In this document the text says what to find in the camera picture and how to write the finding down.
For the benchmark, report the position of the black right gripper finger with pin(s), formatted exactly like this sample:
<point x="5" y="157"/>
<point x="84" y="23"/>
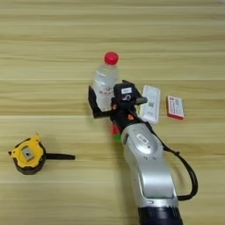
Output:
<point x="128" y="82"/>
<point x="95" y="105"/>

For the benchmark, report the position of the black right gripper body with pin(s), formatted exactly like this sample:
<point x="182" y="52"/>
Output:
<point x="126" y="112"/>

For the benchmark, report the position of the colourful puzzle cube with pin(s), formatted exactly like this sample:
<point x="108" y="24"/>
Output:
<point x="116" y="132"/>

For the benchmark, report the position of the clear bottle with red cap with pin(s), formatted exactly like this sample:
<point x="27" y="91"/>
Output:
<point x="105" y="85"/>

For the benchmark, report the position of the small red white box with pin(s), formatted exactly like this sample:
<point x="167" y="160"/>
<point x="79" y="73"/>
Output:
<point x="175" y="107"/>

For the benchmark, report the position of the yellow black tape measure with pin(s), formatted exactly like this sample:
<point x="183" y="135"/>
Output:
<point x="27" y="154"/>

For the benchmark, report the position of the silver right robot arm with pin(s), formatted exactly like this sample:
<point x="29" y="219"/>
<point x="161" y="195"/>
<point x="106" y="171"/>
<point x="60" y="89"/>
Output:
<point x="152" y="172"/>

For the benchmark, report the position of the white rectangular box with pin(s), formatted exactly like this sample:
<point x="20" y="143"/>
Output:
<point x="150" y="104"/>

